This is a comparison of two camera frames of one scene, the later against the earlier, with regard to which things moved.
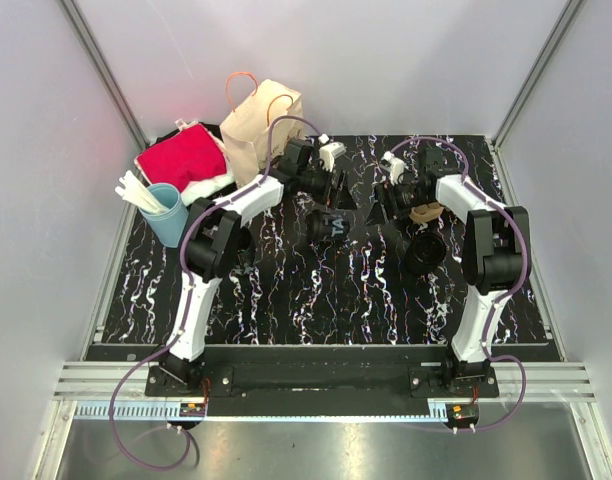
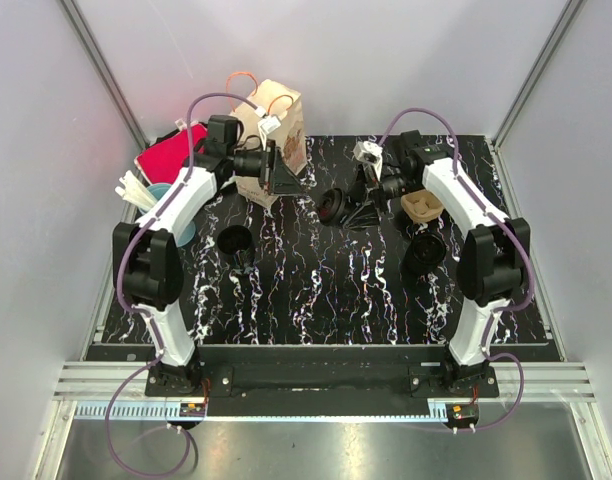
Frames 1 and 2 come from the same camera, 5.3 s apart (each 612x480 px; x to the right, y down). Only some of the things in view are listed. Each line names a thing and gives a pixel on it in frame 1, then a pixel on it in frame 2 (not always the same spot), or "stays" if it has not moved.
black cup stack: x=425 y=253 stays
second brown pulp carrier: x=425 y=212 stays
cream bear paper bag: x=245 y=133 stays
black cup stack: x=244 y=255 stays
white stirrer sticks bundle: x=137 y=194 stays
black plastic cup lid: x=314 y=225 → x=330 y=205
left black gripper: x=324 y=195 → x=273 y=168
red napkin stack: x=192 y=160 stays
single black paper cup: x=333 y=225 → x=354 y=197
